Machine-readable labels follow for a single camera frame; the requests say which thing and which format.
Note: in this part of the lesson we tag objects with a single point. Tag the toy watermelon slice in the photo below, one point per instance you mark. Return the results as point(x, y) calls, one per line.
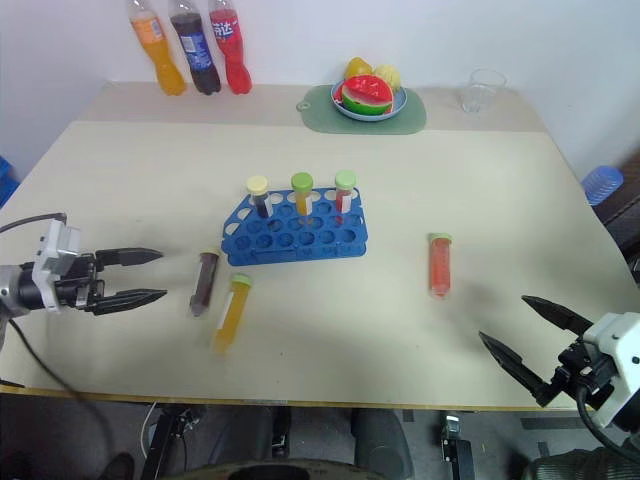
point(367, 95)

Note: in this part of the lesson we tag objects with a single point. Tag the orange soda bottle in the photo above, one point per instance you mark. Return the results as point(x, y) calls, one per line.
point(162, 65)

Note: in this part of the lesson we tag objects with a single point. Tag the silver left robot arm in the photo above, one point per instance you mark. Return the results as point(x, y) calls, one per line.
point(11, 292)

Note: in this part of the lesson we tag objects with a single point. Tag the dark tube, pale yellow cap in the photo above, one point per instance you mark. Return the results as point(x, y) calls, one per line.
point(258, 192)

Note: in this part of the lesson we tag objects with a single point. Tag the black shoe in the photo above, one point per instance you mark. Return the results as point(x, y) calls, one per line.
point(117, 467)

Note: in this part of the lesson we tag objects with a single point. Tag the red soda bottle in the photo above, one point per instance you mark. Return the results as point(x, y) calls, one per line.
point(231, 50)

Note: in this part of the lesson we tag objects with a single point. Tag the blue test tube rack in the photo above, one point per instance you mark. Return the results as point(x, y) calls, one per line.
point(295, 250)

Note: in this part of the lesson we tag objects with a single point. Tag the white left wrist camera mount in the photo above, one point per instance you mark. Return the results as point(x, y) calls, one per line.
point(55, 250)

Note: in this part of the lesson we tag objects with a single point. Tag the red-orange tube, green cap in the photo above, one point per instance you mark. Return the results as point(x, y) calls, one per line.
point(440, 267)

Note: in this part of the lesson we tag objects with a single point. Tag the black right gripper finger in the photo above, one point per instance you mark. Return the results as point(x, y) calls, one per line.
point(557, 311)
point(512, 362)

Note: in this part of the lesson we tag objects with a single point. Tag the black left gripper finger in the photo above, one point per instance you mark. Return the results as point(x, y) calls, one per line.
point(130, 299)
point(130, 256)

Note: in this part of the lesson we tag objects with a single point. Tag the dark brown chair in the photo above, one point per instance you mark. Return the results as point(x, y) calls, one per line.
point(622, 225)

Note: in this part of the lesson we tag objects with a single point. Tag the orange tube, light green cap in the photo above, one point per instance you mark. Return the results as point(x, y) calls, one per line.
point(233, 312)

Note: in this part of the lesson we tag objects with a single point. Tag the orange-yellow toy fruit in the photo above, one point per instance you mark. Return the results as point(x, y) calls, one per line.
point(359, 67)

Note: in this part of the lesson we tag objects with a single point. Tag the black metal bracket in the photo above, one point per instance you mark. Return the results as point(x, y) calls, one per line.
point(457, 447)

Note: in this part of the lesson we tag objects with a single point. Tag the blue plastic crate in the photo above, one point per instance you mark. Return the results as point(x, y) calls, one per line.
point(6, 180)

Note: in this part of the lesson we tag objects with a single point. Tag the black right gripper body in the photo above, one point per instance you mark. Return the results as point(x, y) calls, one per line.
point(582, 367)

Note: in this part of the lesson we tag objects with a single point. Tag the dark cola bottle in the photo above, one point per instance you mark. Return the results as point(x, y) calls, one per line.
point(197, 55)

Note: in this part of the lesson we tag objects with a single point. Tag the clear plastic cup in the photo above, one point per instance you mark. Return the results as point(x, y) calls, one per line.
point(482, 92)

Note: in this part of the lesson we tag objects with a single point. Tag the light blue plate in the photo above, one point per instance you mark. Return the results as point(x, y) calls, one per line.
point(400, 102)

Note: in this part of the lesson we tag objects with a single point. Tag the grey rounded shape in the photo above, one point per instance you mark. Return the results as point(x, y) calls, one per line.
point(382, 445)

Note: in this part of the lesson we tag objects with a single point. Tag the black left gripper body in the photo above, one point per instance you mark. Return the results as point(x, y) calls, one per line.
point(80, 285)

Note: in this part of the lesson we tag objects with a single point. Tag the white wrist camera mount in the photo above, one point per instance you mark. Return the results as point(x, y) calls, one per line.
point(620, 350)
point(55, 250)

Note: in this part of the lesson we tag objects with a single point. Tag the red tube, green cap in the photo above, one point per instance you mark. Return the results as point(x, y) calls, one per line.
point(345, 192)

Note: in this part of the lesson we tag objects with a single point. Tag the pale yellow toy fruit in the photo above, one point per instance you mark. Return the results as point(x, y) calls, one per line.
point(389, 75)

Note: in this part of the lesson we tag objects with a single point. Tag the green placemat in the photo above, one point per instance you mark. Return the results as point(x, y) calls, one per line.
point(320, 117)

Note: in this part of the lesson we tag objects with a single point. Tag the dark brown tube, yellow cap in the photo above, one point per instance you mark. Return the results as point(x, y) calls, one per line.
point(205, 285)

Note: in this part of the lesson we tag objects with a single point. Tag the black metal stand leg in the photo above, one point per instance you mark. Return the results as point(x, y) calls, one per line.
point(167, 440)

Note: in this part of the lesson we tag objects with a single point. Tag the dark textured rounded shape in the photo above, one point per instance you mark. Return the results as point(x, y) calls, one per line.
point(575, 467)

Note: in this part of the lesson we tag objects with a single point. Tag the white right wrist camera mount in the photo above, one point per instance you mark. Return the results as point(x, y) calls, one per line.
point(620, 350)

